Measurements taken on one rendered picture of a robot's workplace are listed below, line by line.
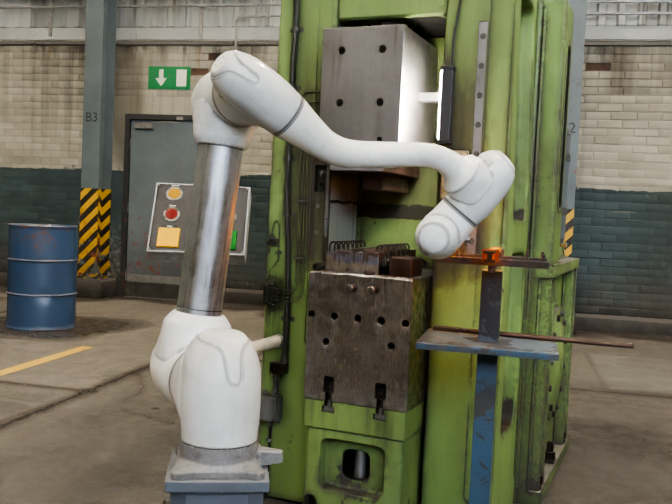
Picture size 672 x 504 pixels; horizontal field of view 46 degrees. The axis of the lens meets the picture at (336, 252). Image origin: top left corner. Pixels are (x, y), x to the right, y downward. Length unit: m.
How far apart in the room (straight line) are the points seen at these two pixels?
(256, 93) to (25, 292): 5.66
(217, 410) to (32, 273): 5.61
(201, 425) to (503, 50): 1.75
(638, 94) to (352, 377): 6.47
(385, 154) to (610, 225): 7.00
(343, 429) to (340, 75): 1.23
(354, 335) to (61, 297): 4.71
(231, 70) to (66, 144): 8.50
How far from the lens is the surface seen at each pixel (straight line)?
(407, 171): 2.99
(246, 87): 1.63
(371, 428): 2.77
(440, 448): 2.92
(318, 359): 2.80
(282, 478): 3.19
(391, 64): 2.78
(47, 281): 7.11
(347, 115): 2.80
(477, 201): 1.84
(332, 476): 2.93
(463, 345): 2.30
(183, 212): 2.89
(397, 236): 3.22
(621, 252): 8.68
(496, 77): 2.82
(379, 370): 2.72
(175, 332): 1.76
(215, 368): 1.57
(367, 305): 2.70
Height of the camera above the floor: 1.13
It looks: 3 degrees down
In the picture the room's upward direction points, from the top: 3 degrees clockwise
